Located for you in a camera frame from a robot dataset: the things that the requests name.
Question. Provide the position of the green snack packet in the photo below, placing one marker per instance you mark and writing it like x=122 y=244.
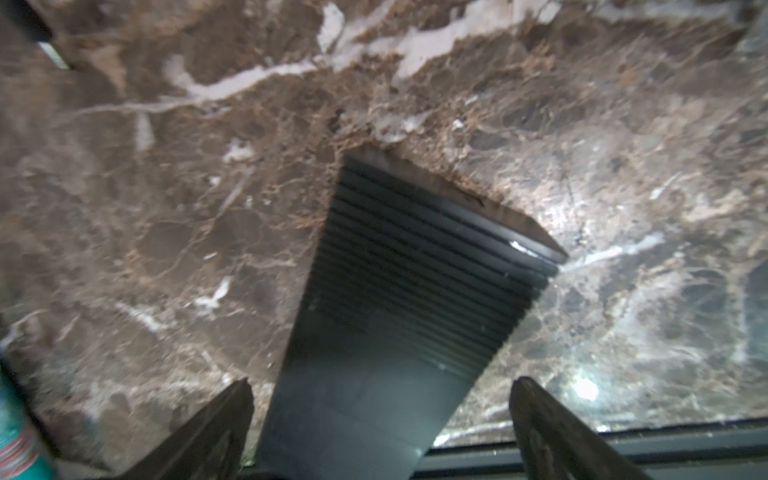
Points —
x=23 y=455

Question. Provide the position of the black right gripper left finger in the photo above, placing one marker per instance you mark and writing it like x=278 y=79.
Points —
x=208 y=446

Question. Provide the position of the black network switch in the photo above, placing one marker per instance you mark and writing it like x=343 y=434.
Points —
x=414 y=287

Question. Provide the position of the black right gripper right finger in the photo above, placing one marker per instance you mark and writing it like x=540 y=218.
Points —
x=558 y=438

